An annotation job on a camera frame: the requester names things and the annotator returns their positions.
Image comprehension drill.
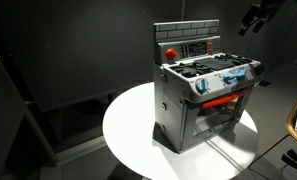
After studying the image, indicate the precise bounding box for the grey oven door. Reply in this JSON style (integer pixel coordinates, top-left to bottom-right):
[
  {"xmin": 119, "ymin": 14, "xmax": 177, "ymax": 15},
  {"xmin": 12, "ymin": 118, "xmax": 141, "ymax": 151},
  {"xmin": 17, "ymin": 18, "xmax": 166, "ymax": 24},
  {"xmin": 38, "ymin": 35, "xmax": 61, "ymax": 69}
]
[{"xmin": 182, "ymin": 87, "xmax": 253, "ymax": 153}]

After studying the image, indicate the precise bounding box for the wooden chair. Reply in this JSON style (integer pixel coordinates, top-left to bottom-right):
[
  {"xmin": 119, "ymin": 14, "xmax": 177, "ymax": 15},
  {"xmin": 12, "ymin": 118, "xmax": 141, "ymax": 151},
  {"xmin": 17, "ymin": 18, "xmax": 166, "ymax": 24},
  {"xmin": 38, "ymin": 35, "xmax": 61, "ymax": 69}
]
[{"xmin": 285, "ymin": 96, "xmax": 297, "ymax": 150}]

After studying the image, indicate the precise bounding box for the red round stove knob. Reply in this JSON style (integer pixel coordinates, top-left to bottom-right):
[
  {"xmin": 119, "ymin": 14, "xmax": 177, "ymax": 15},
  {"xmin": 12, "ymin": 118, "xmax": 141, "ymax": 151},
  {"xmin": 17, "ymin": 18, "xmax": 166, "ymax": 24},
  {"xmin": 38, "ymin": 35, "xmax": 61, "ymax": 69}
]
[{"xmin": 165, "ymin": 47, "xmax": 179, "ymax": 61}]

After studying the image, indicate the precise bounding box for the grey toy kitchen stove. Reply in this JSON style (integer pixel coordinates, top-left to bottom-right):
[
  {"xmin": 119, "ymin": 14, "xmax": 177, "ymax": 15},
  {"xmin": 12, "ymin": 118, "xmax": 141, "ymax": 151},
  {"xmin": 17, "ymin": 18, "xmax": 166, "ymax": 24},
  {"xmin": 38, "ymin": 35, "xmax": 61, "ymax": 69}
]
[{"xmin": 152, "ymin": 19, "xmax": 268, "ymax": 154}]

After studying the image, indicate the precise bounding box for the small black floor object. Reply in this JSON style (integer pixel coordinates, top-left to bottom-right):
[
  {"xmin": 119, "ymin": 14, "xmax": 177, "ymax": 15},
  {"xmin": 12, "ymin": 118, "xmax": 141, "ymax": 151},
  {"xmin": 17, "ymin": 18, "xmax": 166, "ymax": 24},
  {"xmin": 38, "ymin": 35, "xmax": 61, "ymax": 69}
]
[{"xmin": 258, "ymin": 79, "xmax": 273, "ymax": 88}]

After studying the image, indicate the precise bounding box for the black stove keypad display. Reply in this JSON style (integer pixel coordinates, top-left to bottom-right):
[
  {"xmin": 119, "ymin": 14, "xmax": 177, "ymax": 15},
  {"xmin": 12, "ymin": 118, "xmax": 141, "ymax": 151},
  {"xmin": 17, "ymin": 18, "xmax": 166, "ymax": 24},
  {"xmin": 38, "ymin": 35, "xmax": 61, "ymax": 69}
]
[{"xmin": 179, "ymin": 42, "xmax": 208, "ymax": 59}]

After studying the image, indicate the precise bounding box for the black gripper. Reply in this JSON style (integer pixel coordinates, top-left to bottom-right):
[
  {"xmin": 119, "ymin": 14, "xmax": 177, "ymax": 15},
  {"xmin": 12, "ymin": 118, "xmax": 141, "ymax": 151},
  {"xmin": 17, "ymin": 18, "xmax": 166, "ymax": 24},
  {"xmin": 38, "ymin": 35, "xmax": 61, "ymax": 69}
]
[{"xmin": 238, "ymin": 0, "xmax": 286, "ymax": 37}]

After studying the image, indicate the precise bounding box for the orange oven door handle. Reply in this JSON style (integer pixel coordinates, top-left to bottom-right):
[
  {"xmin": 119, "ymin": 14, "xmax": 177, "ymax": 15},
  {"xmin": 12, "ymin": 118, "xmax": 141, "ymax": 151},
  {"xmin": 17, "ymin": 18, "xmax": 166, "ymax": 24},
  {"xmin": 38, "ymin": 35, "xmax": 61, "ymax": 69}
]
[{"xmin": 201, "ymin": 90, "xmax": 249, "ymax": 110}]

